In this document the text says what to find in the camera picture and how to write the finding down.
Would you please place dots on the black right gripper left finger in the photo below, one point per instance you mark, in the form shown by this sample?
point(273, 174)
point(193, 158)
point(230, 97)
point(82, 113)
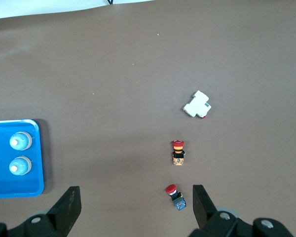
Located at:
point(64, 209)

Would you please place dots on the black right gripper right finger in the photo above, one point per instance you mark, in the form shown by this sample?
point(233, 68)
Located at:
point(204, 209)

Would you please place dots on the light blue bell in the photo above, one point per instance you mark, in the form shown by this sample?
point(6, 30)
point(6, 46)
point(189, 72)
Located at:
point(19, 166)

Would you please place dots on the light blue bell scratched dome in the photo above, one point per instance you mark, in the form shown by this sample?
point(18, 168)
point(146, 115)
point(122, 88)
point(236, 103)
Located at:
point(20, 141)

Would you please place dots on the red push button black body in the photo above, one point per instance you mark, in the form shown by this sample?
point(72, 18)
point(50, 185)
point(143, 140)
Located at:
point(173, 193)

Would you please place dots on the red emergency stop orange body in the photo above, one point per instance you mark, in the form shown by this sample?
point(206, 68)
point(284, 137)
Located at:
point(178, 153)

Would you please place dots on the blue plastic tray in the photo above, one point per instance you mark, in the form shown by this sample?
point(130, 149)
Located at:
point(5, 182)

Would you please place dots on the white circuit breaker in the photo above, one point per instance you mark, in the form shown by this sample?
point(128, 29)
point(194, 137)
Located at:
point(196, 105)

